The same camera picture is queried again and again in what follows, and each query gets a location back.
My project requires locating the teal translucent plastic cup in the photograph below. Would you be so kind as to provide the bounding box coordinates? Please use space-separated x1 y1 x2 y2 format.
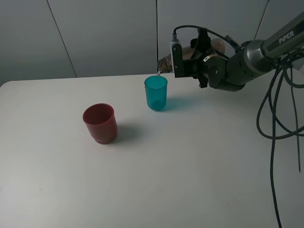
144 76 168 111

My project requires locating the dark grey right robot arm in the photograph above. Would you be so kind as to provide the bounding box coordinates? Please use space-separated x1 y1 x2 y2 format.
174 13 304 92

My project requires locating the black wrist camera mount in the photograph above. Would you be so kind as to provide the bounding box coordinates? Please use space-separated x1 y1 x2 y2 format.
170 42 184 78

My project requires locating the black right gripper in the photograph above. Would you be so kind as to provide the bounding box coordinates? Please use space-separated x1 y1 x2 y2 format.
182 28 226 88

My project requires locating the smoky transparent water bottle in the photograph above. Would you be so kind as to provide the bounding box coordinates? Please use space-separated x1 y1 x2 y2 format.
158 38 226 73

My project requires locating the red plastic cup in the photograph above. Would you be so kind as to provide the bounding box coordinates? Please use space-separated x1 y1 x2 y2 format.
83 103 118 144

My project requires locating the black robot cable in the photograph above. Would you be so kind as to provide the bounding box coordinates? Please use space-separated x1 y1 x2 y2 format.
172 25 304 228

